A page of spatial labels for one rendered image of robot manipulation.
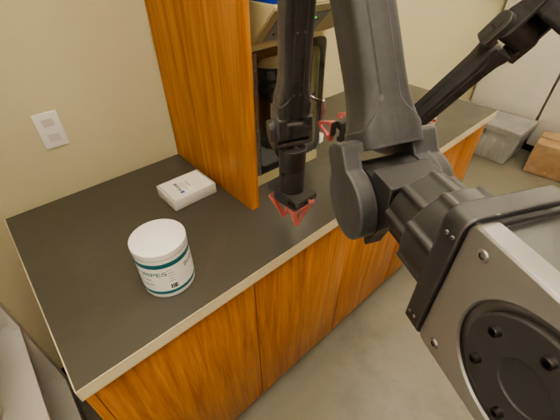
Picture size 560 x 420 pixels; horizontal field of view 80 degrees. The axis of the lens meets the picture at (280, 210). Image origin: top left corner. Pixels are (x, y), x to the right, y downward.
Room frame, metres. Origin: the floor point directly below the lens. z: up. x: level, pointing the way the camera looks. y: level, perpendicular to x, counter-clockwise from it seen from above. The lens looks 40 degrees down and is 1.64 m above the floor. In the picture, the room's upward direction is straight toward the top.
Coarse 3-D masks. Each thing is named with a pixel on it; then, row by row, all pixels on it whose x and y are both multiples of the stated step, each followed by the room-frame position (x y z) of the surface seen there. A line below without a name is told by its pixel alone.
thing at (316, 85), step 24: (264, 48) 1.00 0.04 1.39; (312, 48) 1.12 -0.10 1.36; (264, 72) 0.99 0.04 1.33; (312, 72) 1.12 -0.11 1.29; (264, 96) 0.99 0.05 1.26; (264, 120) 0.99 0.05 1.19; (312, 120) 1.13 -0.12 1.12; (264, 144) 0.98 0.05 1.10; (312, 144) 1.14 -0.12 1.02; (264, 168) 0.98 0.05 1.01
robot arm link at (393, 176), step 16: (368, 160) 0.29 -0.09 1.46; (384, 160) 0.28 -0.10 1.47; (400, 160) 0.28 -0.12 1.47; (416, 160) 0.28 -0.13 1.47; (368, 176) 0.26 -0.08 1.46; (384, 176) 0.24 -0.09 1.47; (400, 176) 0.24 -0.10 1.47; (416, 176) 0.24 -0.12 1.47; (384, 192) 0.23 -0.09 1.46; (384, 208) 0.23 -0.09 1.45; (384, 224) 0.23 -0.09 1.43; (368, 240) 0.25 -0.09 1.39
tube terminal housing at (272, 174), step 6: (324, 30) 1.17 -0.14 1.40; (318, 36) 1.15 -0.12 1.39; (264, 42) 1.01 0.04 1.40; (270, 42) 1.02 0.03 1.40; (276, 42) 1.03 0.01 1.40; (252, 48) 0.98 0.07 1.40; (258, 48) 0.99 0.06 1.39; (306, 156) 1.14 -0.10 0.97; (312, 156) 1.16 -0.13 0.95; (276, 168) 1.03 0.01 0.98; (264, 174) 0.99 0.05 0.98; (270, 174) 1.01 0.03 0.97; (276, 174) 1.03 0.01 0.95; (258, 180) 0.98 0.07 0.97; (264, 180) 0.99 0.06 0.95; (270, 180) 1.01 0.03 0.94; (258, 186) 0.98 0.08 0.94
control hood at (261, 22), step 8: (320, 0) 0.98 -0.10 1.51; (328, 0) 1.00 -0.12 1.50; (256, 8) 0.92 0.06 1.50; (264, 8) 0.90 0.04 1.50; (272, 8) 0.88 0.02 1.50; (320, 8) 1.00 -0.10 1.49; (328, 8) 1.03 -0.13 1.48; (256, 16) 0.92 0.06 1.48; (264, 16) 0.90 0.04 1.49; (272, 16) 0.89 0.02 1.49; (328, 16) 1.07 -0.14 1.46; (256, 24) 0.93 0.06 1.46; (264, 24) 0.91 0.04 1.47; (272, 24) 0.92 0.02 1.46; (320, 24) 1.08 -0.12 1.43; (328, 24) 1.12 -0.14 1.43; (256, 32) 0.93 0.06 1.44; (264, 32) 0.93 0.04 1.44; (256, 40) 0.93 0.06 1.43; (272, 40) 0.99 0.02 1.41
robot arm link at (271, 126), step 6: (270, 120) 0.61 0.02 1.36; (270, 126) 0.60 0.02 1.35; (270, 132) 0.59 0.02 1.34; (276, 132) 0.59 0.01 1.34; (270, 138) 0.59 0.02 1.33; (276, 138) 0.59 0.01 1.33; (294, 138) 0.62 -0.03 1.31; (300, 138) 0.62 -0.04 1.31; (306, 138) 0.62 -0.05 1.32; (276, 144) 0.59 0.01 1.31; (282, 144) 0.60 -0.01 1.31; (288, 144) 0.60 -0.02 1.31; (294, 144) 0.60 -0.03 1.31; (276, 150) 0.65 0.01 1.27
